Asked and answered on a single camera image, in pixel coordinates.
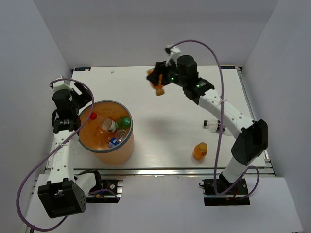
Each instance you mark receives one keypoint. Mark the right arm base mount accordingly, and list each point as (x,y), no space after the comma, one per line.
(234,197)

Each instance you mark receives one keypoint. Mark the black table label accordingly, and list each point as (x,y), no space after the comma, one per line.
(82,69)
(228,67)

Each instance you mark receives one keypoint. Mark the orange juice bottle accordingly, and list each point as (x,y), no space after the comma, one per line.
(200,151)
(159,91)

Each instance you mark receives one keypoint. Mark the blue label bottle in bin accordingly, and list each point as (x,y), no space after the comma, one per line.
(113,142)

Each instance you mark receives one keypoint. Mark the clear bottle red cap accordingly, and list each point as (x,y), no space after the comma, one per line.
(103,123)

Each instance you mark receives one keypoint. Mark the orange bin with grey rim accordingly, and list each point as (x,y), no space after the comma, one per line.
(95,140)

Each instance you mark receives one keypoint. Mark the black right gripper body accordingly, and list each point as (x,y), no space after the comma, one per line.
(173,77)

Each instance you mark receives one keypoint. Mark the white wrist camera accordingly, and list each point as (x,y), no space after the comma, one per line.
(173,53)
(60,84)

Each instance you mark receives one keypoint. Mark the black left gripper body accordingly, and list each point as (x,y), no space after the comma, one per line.
(75,109)

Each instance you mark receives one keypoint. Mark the black table label left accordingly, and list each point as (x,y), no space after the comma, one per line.
(82,69)

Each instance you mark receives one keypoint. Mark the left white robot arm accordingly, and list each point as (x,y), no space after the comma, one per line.
(64,193)

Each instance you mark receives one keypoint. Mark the clear bottle blue label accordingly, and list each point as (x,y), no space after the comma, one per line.
(120,135)

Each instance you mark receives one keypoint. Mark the green plastic bottle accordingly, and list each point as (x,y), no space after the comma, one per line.
(123,123)

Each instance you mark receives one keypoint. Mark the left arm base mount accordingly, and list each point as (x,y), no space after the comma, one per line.
(97,189)

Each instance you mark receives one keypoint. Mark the clear bottle black cap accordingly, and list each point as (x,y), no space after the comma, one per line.
(214,126)

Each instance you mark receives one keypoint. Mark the aluminium table edge rail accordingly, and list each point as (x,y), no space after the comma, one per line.
(157,172)

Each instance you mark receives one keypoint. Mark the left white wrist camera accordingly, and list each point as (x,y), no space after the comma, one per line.
(60,84)

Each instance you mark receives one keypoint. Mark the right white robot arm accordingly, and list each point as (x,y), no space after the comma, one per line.
(251,137)

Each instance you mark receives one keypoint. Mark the black table label right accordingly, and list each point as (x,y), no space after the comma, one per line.
(228,67)

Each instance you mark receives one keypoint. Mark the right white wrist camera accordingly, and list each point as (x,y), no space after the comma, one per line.
(173,53)

